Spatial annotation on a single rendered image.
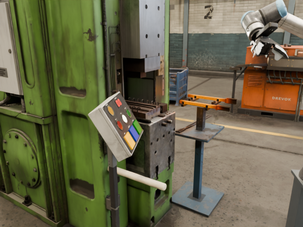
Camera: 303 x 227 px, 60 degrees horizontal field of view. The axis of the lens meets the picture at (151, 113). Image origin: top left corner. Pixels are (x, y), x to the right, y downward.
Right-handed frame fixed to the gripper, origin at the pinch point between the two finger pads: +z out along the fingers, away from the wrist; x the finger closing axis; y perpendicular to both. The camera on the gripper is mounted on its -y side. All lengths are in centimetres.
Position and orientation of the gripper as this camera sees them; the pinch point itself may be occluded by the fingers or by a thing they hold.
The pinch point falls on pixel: (274, 55)
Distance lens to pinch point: 133.8
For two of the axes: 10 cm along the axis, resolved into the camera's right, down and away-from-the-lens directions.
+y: -1.9, 6.5, 7.3
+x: -9.8, -0.8, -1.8
